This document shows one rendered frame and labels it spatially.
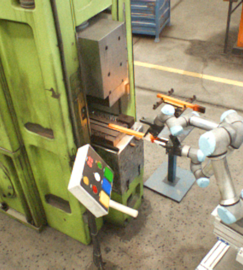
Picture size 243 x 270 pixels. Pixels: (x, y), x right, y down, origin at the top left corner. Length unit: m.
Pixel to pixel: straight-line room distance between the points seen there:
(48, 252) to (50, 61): 1.76
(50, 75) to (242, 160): 2.44
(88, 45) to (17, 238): 1.91
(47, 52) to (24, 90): 0.48
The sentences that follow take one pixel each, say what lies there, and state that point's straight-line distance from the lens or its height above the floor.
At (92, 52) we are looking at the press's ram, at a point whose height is 1.68.
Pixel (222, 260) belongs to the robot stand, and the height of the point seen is 0.21.
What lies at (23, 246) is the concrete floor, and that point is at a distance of 3.30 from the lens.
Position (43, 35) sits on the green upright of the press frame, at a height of 1.88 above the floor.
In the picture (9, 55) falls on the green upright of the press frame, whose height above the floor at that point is 1.68.
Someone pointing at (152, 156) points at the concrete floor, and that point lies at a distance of 3.86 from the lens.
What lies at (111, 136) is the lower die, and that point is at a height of 0.98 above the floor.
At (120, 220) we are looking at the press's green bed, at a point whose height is 0.12.
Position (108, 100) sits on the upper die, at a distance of 2.35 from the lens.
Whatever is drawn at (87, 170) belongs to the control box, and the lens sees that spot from 2.08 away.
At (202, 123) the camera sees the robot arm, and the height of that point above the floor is 1.28.
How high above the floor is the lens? 2.62
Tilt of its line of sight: 39 degrees down
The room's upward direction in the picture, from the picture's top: 5 degrees counter-clockwise
